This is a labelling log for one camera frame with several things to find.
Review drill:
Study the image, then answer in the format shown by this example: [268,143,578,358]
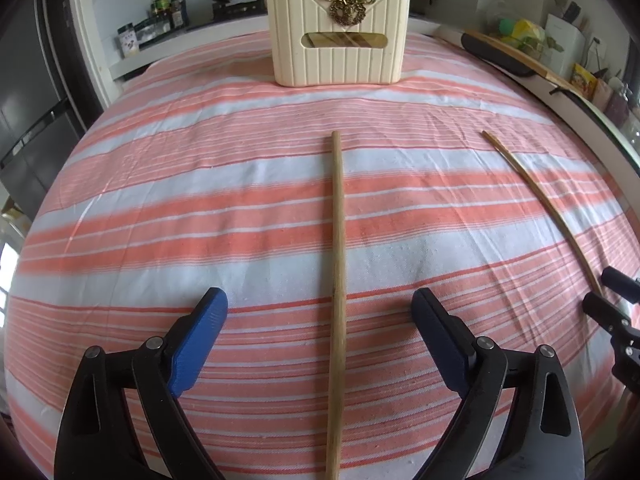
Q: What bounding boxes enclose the wooden cutting board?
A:
[460,32,575,92]

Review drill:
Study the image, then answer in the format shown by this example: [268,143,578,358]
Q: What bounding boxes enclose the black gas stove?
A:
[212,0,267,23]

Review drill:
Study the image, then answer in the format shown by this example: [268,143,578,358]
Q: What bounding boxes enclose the pink striped tablecloth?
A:
[6,32,639,479]

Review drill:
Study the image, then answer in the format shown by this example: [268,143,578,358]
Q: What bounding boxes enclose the sauce bottles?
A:
[150,0,190,32]

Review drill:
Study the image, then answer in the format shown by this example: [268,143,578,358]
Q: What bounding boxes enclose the wooden chopstick of gripper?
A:
[326,131,347,480]
[482,130,602,294]

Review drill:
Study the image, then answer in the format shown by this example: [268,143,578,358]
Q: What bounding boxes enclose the white knife block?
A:
[541,14,586,80]

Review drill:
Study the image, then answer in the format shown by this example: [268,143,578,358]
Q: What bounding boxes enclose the plastic bag of produce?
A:
[485,0,564,61]

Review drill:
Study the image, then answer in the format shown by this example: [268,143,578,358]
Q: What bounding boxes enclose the yellow seasoning box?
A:
[570,63,598,101]

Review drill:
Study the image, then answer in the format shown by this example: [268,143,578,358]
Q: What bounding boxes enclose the grey refrigerator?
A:
[1,0,102,219]

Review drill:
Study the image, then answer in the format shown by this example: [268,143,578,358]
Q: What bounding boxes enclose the white spice jar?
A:
[117,23,140,58]

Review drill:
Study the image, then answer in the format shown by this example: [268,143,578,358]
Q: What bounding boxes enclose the spice jar rack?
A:
[134,18,188,51]

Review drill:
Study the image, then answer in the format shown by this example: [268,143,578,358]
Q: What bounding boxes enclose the cream utensil holder box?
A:
[266,0,410,87]

